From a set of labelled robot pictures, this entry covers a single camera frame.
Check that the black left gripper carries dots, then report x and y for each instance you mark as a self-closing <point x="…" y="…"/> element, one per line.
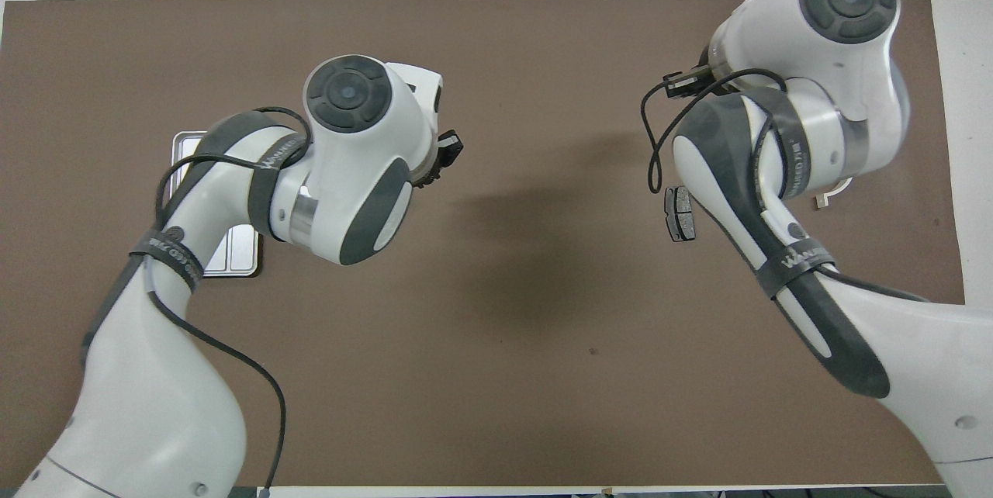
<point x="430" y="171"/>

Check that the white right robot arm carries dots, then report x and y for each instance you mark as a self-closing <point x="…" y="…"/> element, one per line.
<point x="853" y="118"/>

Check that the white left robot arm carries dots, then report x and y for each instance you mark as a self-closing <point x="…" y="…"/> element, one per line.
<point x="155" y="405"/>

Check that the silver metal tray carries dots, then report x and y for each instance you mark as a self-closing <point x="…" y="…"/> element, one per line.
<point x="233" y="250"/>

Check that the brown table mat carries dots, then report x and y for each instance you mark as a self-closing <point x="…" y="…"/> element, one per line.
<point x="496" y="327"/>

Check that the rectangular dark brake pad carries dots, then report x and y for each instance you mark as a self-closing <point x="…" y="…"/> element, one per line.
<point x="680" y="215"/>

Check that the white semicircular plastic bracket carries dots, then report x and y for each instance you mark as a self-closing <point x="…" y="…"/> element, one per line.
<point x="842" y="186"/>

